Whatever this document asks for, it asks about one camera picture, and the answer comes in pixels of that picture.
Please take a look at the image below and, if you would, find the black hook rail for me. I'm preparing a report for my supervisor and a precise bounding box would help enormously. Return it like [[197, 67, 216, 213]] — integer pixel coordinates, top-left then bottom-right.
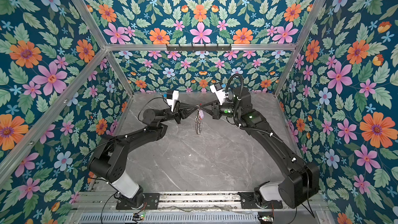
[[166, 44, 232, 52]]

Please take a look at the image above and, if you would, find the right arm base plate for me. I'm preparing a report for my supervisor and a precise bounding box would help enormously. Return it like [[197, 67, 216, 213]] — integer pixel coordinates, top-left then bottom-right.
[[238, 192, 283, 210]]

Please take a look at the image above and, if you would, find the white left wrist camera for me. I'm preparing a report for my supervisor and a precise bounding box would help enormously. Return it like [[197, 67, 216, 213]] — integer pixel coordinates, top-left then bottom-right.
[[166, 90, 179, 112]]

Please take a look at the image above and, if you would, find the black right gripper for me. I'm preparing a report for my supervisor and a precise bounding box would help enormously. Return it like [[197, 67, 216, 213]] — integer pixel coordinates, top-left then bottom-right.
[[200, 99, 243, 122]]

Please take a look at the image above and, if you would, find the white perforated cable duct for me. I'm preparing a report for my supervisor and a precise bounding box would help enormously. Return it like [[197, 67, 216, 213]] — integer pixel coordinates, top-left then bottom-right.
[[78, 212, 260, 224]]

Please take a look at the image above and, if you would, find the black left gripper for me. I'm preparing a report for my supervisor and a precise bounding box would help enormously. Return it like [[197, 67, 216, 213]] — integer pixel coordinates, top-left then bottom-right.
[[158, 101, 196, 127]]

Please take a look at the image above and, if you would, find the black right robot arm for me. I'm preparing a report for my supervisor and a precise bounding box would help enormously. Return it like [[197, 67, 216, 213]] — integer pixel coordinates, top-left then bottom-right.
[[208, 84, 320, 208]]

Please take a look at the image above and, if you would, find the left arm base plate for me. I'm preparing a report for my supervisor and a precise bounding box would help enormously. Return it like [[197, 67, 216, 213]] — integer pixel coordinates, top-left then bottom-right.
[[115, 193, 160, 211]]

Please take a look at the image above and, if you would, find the purple tag key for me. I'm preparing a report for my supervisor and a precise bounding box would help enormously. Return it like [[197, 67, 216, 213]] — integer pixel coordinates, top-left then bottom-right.
[[199, 110, 204, 119]]

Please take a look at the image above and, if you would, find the aluminium back right post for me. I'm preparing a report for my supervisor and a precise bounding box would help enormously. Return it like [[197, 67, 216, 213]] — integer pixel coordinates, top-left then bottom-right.
[[274, 0, 326, 98]]

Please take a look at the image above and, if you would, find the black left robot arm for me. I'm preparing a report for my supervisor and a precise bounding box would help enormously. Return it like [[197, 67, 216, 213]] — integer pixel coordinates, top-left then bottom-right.
[[88, 101, 198, 209]]

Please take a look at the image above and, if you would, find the black corrugated cable conduit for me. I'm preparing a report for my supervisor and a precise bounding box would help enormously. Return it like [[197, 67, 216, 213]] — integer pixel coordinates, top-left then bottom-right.
[[224, 74, 245, 122]]

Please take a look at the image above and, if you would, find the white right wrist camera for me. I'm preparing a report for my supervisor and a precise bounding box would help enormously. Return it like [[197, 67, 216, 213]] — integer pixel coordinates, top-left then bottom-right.
[[209, 83, 228, 105]]

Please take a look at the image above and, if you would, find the aluminium post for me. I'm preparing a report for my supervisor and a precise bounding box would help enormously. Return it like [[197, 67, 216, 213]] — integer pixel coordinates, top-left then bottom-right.
[[274, 0, 326, 98], [72, 0, 134, 97]]

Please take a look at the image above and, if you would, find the aluminium back top beam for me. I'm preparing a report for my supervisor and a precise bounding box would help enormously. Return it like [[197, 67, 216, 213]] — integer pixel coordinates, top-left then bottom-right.
[[106, 44, 297, 52]]

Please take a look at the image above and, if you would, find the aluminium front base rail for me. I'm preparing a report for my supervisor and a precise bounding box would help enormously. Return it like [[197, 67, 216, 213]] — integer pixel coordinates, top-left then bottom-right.
[[72, 191, 329, 212]]

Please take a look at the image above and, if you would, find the aluminium beam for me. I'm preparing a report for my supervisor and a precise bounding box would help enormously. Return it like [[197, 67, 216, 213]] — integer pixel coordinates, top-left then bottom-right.
[[106, 44, 297, 52], [1, 48, 107, 188]]

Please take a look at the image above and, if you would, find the aluminium back left post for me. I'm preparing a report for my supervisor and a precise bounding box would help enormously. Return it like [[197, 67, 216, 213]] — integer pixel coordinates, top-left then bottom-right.
[[72, 0, 134, 97]]

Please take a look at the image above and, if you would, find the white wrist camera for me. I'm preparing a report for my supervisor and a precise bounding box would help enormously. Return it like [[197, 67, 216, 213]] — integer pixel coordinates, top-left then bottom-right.
[[209, 83, 228, 105], [166, 90, 179, 112]]

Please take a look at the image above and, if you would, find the aluminium left top beam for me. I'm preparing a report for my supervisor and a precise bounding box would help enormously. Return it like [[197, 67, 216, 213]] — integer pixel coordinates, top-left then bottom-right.
[[1, 48, 107, 188]]

